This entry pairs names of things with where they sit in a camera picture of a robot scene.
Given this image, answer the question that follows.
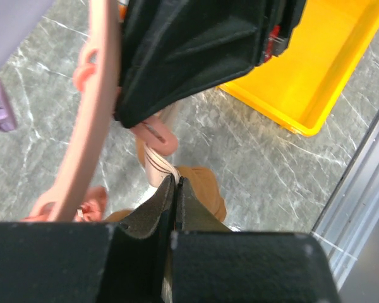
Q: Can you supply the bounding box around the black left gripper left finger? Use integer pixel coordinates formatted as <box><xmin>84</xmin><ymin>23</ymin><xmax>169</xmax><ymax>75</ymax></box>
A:
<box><xmin>0</xmin><ymin>176</ymin><xmax>176</xmax><ymax>302</ymax></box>

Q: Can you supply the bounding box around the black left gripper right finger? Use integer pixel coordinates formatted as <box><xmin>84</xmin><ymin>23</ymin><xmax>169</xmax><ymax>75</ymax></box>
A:
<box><xmin>171</xmin><ymin>178</ymin><xmax>340</xmax><ymax>302</ymax></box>

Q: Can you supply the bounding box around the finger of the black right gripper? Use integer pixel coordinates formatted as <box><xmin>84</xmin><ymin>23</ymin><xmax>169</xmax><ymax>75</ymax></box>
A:
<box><xmin>114</xmin><ymin>0</ymin><xmax>305</xmax><ymax>128</ymax></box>

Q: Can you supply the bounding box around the pink round clip hanger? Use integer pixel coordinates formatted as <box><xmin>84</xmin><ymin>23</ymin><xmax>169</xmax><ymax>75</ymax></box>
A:
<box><xmin>20</xmin><ymin>0</ymin><xmax>180</xmax><ymax>223</ymax></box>

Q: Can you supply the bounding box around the brown underwear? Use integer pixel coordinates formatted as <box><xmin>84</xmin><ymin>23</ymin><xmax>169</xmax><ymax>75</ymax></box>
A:
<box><xmin>104</xmin><ymin>104</ymin><xmax>227</xmax><ymax>223</ymax></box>

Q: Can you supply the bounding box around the yellow plastic tray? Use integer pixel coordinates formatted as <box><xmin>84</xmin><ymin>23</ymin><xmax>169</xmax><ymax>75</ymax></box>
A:
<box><xmin>220</xmin><ymin>1</ymin><xmax>379</xmax><ymax>136</ymax></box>

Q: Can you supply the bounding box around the aluminium rail frame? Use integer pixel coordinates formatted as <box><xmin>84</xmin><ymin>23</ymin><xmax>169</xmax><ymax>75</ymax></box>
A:
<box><xmin>311</xmin><ymin>110</ymin><xmax>379</xmax><ymax>288</ymax></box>

